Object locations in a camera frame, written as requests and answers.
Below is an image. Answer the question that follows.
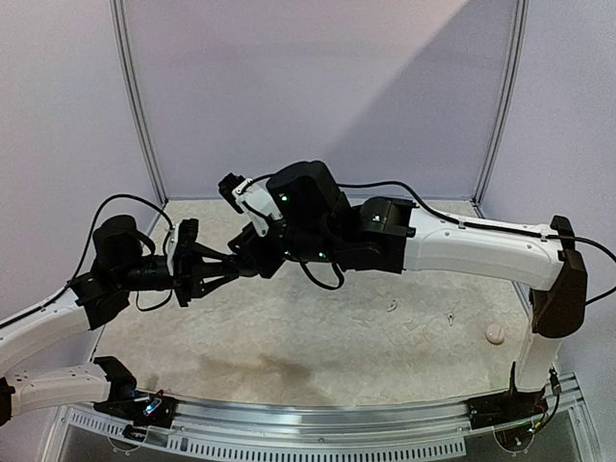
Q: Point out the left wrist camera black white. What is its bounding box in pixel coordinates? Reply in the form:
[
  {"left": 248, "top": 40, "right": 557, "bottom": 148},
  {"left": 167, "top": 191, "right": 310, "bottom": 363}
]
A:
[{"left": 164, "top": 218, "right": 199, "bottom": 275}]

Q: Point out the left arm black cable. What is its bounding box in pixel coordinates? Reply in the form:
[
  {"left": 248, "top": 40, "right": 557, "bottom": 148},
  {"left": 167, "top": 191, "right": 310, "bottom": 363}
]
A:
[{"left": 69, "top": 193, "right": 174, "bottom": 285}]

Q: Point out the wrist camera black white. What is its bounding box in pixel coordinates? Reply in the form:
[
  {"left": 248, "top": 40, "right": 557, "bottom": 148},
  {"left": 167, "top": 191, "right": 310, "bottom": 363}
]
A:
[
  {"left": 164, "top": 218, "right": 199, "bottom": 275},
  {"left": 218, "top": 173, "right": 283, "bottom": 238}
]

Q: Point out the black oval charging case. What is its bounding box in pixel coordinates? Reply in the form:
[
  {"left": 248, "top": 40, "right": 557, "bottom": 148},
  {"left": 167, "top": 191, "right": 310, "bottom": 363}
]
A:
[{"left": 229, "top": 253, "right": 258, "bottom": 277}]

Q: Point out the left aluminium corner post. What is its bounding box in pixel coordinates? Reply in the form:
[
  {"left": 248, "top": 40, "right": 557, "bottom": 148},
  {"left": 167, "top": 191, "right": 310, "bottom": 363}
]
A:
[{"left": 109, "top": 0, "right": 168, "bottom": 204}]

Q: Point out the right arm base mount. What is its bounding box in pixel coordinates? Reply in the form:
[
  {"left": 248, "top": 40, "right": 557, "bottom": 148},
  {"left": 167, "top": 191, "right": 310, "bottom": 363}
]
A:
[{"left": 465, "top": 386, "right": 547, "bottom": 429}]

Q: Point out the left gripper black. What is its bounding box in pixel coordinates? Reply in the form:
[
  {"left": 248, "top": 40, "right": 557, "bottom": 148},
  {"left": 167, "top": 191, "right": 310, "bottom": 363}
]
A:
[{"left": 115, "top": 241, "right": 239, "bottom": 306}]

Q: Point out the pink round charging case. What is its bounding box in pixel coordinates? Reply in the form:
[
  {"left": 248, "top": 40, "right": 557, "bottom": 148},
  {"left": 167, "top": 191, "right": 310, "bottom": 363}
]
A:
[{"left": 485, "top": 323, "right": 505, "bottom": 346}]

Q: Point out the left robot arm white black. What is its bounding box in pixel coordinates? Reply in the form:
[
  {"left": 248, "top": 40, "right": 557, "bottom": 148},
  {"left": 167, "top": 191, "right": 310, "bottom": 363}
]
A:
[{"left": 1, "top": 215, "right": 240, "bottom": 428}]

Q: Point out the aluminium corner post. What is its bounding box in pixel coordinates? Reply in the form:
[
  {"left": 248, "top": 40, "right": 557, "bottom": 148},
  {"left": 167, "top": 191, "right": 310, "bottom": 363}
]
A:
[
  {"left": 109, "top": 0, "right": 168, "bottom": 204},
  {"left": 472, "top": 0, "right": 528, "bottom": 208}
]

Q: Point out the aluminium front rail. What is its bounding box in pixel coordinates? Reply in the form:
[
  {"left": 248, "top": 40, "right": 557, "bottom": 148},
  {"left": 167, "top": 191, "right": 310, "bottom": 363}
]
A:
[{"left": 43, "top": 374, "right": 602, "bottom": 461}]

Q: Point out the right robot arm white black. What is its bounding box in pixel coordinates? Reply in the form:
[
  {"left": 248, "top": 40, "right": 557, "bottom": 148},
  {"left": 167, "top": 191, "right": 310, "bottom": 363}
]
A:
[{"left": 218, "top": 161, "right": 588, "bottom": 420}]

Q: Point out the right aluminium corner post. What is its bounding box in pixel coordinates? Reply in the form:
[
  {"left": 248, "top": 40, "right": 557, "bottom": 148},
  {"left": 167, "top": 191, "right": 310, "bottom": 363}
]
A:
[{"left": 472, "top": 0, "right": 528, "bottom": 208}]

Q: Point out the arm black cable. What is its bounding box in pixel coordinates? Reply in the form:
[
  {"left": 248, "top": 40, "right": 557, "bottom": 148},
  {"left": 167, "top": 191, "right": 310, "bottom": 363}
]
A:
[
  {"left": 69, "top": 193, "right": 174, "bottom": 285},
  {"left": 249, "top": 175, "right": 616, "bottom": 305}
]

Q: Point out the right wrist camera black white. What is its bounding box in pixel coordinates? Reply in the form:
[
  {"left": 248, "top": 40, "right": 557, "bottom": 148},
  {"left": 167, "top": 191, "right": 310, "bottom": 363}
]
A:
[{"left": 218, "top": 173, "right": 283, "bottom": 238}]

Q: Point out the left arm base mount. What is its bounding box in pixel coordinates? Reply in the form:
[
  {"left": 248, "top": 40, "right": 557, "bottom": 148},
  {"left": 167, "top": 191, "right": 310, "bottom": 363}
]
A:
[{"left": 93, "top": 382, "right": 178, "bottom": 428}]

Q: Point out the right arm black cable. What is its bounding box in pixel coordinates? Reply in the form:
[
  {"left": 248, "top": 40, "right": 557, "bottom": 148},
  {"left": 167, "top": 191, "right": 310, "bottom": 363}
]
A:
[{"left": 249, "top": 175, "right": 616, "bottom": 305}]

